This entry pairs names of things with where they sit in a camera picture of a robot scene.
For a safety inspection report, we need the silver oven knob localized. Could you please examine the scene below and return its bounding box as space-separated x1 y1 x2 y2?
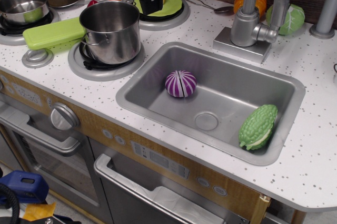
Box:
49 103 80 131

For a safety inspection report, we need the grey vertical post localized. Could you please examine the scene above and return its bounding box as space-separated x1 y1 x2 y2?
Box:
310 0 336 39

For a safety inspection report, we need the green plastic cutting board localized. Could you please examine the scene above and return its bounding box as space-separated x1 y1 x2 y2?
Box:
23 17 86 50

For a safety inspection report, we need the front right stove burner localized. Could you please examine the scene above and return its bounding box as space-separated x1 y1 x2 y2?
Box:
68 42 145 82

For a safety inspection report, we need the grey sink basin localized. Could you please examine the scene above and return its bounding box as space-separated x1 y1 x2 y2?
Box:
116 42 305 166

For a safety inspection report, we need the back right stove burner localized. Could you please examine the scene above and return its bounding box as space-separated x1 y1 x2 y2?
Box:
139 0 190 31

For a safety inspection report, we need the green toy cabbage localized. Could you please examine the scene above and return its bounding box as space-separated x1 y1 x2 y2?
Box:
279 4 305 36

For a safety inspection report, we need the front left stove burner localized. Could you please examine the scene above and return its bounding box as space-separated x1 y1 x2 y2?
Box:
1 8 60 46

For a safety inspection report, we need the purple striped toy onion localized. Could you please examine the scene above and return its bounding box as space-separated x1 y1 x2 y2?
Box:
165 70 197 98

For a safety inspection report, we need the green round plate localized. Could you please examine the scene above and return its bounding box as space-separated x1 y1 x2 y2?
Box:
146 0 183 17

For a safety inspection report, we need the small steel saucepan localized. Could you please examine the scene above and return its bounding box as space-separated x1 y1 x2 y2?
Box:
1 0 50 25

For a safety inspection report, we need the silver faucet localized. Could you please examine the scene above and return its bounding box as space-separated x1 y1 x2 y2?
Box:
213 0 290 63

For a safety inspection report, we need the red toy piece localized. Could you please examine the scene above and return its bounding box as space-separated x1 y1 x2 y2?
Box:
87 0 98 7

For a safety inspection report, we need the orange toy pumpkin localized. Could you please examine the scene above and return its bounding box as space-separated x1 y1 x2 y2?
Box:
233 0 267 18

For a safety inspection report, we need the grey dishwasher door handle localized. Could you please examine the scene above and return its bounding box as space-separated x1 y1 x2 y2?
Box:
94 154 250 224

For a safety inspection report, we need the metal ladle spoon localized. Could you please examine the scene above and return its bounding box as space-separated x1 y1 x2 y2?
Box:
177 0 235 14

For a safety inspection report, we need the grey oven door handle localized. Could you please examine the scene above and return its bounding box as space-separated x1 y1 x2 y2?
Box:
1 101 81 157

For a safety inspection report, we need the black cable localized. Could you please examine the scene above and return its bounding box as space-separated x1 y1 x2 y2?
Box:
0 182 21 224

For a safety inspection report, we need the grey round ring knob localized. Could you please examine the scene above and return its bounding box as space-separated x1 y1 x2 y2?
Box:
22 48 54 68

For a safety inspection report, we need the green toy bitter melon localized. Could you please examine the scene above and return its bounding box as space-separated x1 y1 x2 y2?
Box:
239 104 278 150

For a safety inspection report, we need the yellow cloth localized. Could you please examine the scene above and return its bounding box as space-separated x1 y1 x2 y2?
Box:
23 202 56 221

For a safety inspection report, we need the tall steel pot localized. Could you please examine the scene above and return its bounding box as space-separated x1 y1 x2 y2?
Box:
79 1 141 65

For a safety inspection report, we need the blue clamp tool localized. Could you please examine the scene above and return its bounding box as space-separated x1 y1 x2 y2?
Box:
1 170 49 203

